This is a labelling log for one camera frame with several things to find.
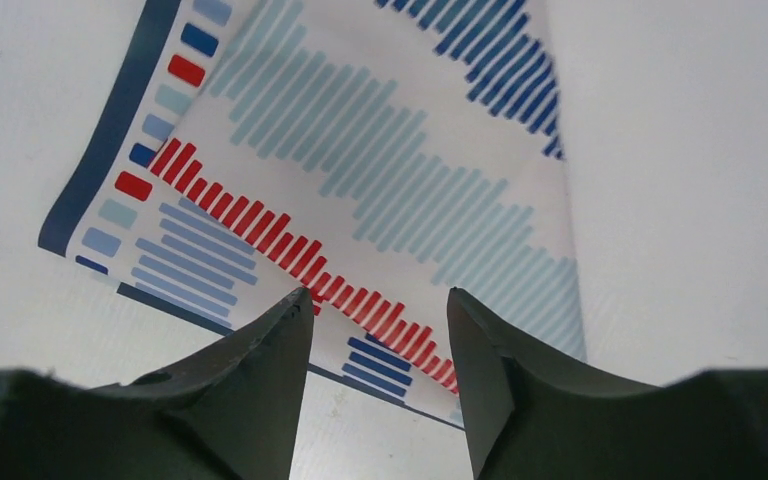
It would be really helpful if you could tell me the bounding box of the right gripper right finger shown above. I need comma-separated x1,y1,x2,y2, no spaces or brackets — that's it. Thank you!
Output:
447,288,768,479

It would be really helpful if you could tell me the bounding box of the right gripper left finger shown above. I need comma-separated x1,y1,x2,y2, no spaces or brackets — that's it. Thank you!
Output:
0,288,314,479

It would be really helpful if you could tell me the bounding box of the patterned cloth napkin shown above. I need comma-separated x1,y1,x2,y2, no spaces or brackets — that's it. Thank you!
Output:
38,1,587,428

